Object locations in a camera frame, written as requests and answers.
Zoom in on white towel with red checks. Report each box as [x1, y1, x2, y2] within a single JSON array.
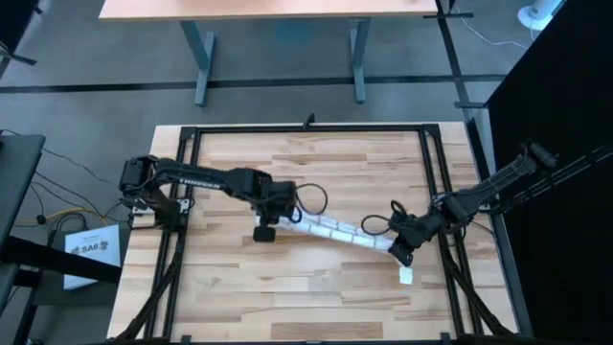
[[255, 214, 415, 286]]

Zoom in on wooden desk with grey legs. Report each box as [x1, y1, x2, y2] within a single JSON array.
[[99, 0, 440, 107]]

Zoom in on tall black partition panel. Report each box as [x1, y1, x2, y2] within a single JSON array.
[[486, 0, 613, 345]]

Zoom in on white paper sign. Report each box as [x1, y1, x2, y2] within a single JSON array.
[[63, 223, 122, 291]]

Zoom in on white fan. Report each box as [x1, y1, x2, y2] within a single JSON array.
[[516, 0, 566, 33]]

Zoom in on black side desk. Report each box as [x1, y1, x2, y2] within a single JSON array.
[[0, 131, 124, 345]]

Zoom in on black stand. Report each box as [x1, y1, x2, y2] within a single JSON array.
[[0, 0, 44, 68]]

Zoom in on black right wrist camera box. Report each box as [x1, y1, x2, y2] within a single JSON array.
[[388, 238, 415, 268]]

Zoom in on black left gripper cable loop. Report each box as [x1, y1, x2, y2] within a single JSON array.
[[292, 182, 329, 217]]

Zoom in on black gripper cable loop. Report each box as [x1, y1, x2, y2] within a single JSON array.
[[360, 199, 408, 237], [292, 182, 329, 217]]

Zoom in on black right gripper cable loop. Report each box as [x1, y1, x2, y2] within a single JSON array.
[[360, 199, 408, 237]]

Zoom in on black aluminium table frame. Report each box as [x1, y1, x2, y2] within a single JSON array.
[[112, 123, 521, 345]]

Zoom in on black partition base rail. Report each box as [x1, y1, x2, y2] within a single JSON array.
[[422, 0, 489, 127]]

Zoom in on black floor cable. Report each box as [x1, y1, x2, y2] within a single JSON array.
[[41, 146, 125, 186], [31, 170, 111, 226]]

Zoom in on yellow floor cable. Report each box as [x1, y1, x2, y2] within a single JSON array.
[[11, 206, 109, 227]]

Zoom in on white floor cable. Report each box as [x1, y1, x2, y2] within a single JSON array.
[[459, 18, 531, 50]]

